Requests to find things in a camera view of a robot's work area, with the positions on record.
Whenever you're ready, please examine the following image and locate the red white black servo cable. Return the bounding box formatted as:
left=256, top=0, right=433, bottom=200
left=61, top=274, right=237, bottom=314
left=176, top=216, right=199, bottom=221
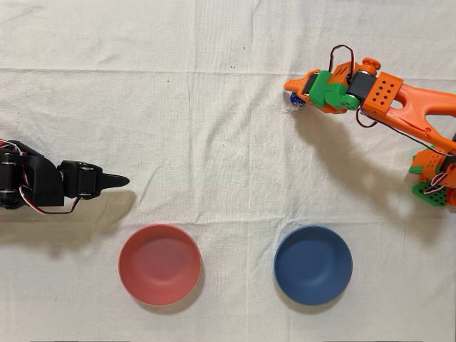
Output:
left=20, top=184, right=81, bottom=215

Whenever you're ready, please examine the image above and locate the red bowl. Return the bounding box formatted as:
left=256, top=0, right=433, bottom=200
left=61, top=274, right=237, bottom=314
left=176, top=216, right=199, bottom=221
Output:
left=118, top=223, right=202, bottom=306

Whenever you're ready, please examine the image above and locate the black red forearm wire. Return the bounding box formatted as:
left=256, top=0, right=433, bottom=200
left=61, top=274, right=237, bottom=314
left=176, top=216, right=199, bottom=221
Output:
left=356, top=105, right=452, bottom=160

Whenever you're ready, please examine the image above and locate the white wrinkled table cloth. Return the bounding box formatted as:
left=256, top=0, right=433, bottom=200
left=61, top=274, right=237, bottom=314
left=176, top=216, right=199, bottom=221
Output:
left=0, top=0, right=456, bottom=342

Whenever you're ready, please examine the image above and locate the red white wire bundle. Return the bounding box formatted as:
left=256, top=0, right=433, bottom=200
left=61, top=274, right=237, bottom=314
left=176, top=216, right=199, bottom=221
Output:
left=0, top=138, right=28, bottom=156

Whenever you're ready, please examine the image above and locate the blue bowl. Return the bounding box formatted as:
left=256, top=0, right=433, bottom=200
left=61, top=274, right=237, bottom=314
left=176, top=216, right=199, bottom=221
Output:
left=273, top=224, right=354, bottom=306

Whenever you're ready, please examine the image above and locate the blue candy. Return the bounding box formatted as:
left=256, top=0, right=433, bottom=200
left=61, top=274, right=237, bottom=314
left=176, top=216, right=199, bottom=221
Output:
left=284, top=90, right=306, bottom=115

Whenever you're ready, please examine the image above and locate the thin black gripper wire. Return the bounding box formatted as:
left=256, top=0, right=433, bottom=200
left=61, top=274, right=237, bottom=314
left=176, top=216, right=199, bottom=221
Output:
left=328, top=44, right=358, bottom=78

